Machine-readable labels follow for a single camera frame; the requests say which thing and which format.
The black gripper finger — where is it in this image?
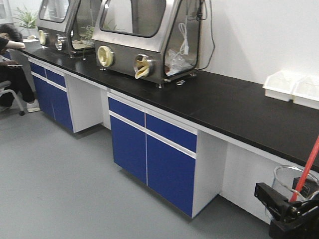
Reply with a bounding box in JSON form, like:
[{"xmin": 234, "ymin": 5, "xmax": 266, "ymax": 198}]
[
  {"xmin": 254, "ymin": 183, "xmax": 297, "ymax": 219},
  {"xmin": 269, "ymin": 199, "xmax": 319, "ymax": 239}
]

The red stirring rod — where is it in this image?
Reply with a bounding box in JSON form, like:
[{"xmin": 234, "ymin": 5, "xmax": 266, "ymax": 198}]
[{"xmin": 290, "ymin": 137, "xmax": 319, "ymax": 202}]

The clear glass beaker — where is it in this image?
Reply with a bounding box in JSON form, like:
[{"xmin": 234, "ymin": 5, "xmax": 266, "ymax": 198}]
[{"xmin": 265, "ymin": 164, "xmax": 319, "ymax": 202}]

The blue and white cabinet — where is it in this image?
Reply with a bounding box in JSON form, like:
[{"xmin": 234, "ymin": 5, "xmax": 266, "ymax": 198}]
[{"xmin": 108, "ymin": 90, "xmax": 227, "ymax": 218}]

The white plastic tray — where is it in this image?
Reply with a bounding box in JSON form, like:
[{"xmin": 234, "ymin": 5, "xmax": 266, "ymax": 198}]
[
  {"xmin": 292, "ymin": 76, "xmax": 319, "ymax": 110},
  {"xmin": 263, "ymin": 70, "xmax": 306, "ymax": 102}
]

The large steel glove box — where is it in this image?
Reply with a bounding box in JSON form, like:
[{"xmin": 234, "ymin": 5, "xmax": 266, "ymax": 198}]
[{"xmin": 92, "ymin": 0, "xmax": 208, "ymax": 87}]

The far blue white cabinet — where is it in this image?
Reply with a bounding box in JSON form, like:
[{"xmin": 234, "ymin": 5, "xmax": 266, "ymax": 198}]
[{"xmin": 28, "ymin": 57, "xmax": 104, "ymax": 132}]

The far steel glove box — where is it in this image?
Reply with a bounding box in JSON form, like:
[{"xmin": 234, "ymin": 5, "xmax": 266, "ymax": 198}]
[{"xmin": 36, "ymin": 0, "xmax": 102, "ymax": 58}]

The office chair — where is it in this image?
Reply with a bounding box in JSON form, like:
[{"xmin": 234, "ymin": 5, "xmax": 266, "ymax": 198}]
[{"xmin": 0, "ymin": 80, "xmax": 25, "ymax": 117}]

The seated person in black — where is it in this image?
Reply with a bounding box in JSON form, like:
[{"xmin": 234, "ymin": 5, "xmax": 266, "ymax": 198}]
[{"xmin": 0, "ymin": 24, "xmax": 40, "ymax": 113}]

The green potted plant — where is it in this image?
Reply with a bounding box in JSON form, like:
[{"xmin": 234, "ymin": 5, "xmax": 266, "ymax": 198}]
[{"xmin": 13, "ymin": 6, "xmax": 38, "ymax": 37}]

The black power cable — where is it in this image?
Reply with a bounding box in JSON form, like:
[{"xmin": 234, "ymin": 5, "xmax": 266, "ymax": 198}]
[{"xmin": 186, "ymin": 0, "xmax": 216, "ymax": 71}]

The white cable in glove box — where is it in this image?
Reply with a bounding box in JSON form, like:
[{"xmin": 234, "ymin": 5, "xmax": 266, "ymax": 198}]
[{"xmin": 178, "ymin": 22, "xmax": 190, "ymax": 56}]

